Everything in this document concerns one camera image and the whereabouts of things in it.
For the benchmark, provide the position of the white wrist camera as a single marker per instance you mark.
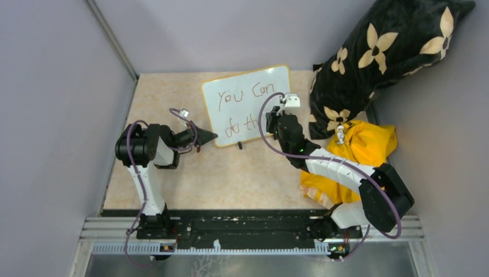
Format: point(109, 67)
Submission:
point(289, 104)
point(183, 113)

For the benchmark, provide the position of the aluminium corner post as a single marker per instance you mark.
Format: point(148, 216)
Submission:
point(111, 38)

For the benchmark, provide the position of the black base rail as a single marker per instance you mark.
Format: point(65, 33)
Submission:
point(243, 229)

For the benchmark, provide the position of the black floral pillow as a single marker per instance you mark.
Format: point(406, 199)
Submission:
point(393, 40)

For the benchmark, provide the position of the white toothed cable strip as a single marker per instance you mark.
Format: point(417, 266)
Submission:
point(156, 249)

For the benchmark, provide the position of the yellow framed whiteboard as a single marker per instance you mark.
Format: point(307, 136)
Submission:
point(233, 103)

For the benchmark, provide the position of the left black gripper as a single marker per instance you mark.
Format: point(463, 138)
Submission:
point(204, 137)

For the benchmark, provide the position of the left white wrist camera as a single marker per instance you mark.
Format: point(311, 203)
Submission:
point(183, 113)

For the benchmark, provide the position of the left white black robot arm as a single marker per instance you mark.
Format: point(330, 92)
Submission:
point(143, 151)

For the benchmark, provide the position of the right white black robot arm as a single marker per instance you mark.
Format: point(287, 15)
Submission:
point(384, 197)

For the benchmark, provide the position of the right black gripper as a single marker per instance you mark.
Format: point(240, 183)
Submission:
point(273, 117)

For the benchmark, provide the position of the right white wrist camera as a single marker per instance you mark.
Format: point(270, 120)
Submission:
point(289, 104)

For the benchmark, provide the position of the yellow cloth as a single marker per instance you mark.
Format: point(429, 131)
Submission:
point(362, 142)

